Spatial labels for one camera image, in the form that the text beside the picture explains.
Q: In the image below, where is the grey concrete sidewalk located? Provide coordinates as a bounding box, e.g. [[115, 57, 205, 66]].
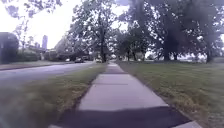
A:
[[48, 62, 204, 128]]

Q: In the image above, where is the tree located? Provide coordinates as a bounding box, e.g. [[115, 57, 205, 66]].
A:
[[65, 0, 118, 64]]

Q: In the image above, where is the car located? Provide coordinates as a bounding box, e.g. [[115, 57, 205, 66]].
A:
[[73, 57, 86, 64]]

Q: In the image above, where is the grass strip beside road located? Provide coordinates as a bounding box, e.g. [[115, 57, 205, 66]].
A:
[[0, 63, 109, 128]]

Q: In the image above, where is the group of trees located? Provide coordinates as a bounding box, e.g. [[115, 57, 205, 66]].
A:
[[113, 0, 224, 64]]

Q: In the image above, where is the wide grass lawn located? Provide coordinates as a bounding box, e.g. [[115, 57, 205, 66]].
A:
[[116, 60, 224, 128]]

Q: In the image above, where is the tall building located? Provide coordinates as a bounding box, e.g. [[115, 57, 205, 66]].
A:
[[41, 34, 49, 51]]

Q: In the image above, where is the grey asphalt road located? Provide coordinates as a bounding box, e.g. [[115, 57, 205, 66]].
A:
[[0, 60, 98, 85]]

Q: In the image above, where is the row of bushes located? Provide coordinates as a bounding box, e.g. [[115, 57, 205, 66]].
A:
[[16, 48, 69, 63]]

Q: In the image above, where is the round dark bush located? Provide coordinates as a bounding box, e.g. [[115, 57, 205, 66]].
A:
[[0, 32, 20, 65]]

